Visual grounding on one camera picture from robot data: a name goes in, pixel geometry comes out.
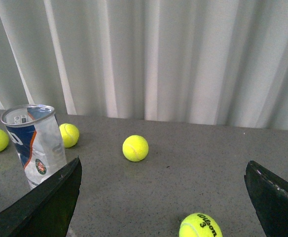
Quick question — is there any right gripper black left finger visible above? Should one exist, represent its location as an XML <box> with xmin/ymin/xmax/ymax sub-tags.
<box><xmin>0</xmin><ymin>158</ymin><xmax>82</xmax><ymax>237</ymax></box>

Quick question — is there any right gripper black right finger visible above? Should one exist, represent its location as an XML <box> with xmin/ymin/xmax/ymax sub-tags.
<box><xmin>244</xmin><ymin>160</ymin><xmax>288</xmax><ymax>237</ymax></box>

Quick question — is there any clear Wilson tennis can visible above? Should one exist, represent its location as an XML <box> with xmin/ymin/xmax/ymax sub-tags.
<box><xmin>0</xmin><ymin>104</ymin><xmax>67</xmax><ymax>189</ymax></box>

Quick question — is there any Wilson logo tennis ball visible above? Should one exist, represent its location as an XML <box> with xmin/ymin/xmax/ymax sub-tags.
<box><xmin>59</xmin><ymin>123</ymin><xmax>80</xmax><ymax>148</ymax></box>

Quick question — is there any Wilson 3 tennis ball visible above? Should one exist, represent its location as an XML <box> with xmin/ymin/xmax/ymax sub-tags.
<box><xmin>179</xmin><ymin>213</ymin><xmax>223</xmax><ymax>237</ymax></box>

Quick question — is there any right plain tennis ball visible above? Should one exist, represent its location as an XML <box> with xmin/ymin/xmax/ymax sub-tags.
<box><xmin>122</xmin><ymin>135</ymin><xmax>149</xmax><ymax>162</ymax></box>

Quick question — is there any white pleated curtain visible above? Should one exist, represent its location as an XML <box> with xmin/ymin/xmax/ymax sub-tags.
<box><xmin>0</xmin><ymin>0</ymin><xmax>288</xmax><ymax>130</ymax></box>

